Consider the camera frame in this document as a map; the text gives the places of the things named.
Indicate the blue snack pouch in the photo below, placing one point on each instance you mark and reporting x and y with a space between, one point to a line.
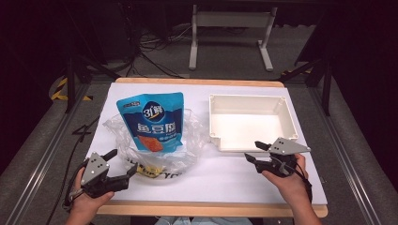
153 122

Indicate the clear plastic bag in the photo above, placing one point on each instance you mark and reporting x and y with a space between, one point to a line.
191 140

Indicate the black tripod stand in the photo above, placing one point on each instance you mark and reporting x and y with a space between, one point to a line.
70 84
327 87

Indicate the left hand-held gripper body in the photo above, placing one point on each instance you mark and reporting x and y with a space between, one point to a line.
94 170

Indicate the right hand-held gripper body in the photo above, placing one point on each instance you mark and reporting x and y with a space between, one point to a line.
284 146

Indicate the white table sheet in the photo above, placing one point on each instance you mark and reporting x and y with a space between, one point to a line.
219 181

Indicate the aluminium floor rail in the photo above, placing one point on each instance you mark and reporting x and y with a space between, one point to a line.
47 156
347 162

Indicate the person's blue jeans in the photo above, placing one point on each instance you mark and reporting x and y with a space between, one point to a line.
203 221

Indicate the white metal stand frame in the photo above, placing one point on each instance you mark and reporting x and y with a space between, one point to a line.
233 19

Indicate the white plastic box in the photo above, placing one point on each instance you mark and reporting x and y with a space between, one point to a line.
247 128

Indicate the person's left hand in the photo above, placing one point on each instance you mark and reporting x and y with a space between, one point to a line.
86 203

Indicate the person's right hand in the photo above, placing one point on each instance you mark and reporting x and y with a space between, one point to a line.
292 186

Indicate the yellow black floor tape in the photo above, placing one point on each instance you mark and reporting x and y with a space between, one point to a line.
61 90

